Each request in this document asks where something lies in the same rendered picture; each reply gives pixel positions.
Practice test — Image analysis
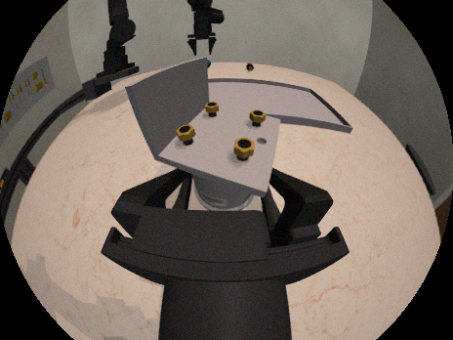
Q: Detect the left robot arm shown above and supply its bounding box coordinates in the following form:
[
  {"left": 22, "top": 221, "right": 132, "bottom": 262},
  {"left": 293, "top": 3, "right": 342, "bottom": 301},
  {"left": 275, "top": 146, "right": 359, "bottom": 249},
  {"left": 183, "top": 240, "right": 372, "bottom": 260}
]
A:
[{"left": 96, "top": 0, "right": 225, "bottom": 78}]

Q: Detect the grey l-shaped metal bracket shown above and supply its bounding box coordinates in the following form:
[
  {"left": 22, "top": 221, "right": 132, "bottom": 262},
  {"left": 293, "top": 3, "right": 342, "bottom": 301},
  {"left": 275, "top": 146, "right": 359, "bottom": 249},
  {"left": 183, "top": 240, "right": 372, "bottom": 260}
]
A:
[{"left": 125, "top": 58, "right": 280, "bottom": 198}]

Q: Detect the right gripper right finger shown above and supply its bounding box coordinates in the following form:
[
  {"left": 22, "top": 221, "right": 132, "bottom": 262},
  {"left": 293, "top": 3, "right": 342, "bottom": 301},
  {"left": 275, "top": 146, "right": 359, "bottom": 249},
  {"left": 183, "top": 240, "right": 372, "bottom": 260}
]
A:
[{"left": 261, "top": 168, "right": 333, "bottom": 247}]

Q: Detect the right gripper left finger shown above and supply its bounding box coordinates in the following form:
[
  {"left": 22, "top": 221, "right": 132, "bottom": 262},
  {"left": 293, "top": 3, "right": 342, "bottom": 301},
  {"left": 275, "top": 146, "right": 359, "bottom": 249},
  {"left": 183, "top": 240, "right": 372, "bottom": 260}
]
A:
[{"left": 117, "top": 168, "right": 192, "bottom": 210}]

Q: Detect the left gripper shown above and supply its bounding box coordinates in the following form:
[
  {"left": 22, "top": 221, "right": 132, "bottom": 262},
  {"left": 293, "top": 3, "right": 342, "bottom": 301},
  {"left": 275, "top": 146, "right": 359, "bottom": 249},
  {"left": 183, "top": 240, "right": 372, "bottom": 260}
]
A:
[{"left": 187, "top": 21, "right": 216, "bottom": 56}]

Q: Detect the brass hex nut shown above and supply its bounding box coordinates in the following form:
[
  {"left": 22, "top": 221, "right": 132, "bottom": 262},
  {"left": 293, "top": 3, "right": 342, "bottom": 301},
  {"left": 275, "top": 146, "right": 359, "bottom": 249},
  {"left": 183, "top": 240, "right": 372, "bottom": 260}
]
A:
[
  {"left": 249, "top": 110, "right": 266, "bottom": 123},
  {"left": 233, "top": 138, "right": 254, "bottom": 158},
  {"left": 205, "top": 102, "right": 219, "bottom": 113},
  {"left": 176, "top": 125, "right": 195, "bottom": 142}
]

